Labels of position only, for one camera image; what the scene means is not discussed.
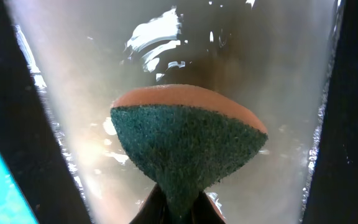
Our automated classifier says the black water tray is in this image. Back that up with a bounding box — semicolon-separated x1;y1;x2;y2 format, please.
0;1;358;223

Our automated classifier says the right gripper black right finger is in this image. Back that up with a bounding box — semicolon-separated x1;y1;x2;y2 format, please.
191;192;225;224

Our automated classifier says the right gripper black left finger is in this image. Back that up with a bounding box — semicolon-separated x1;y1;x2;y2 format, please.
130;184;167;224

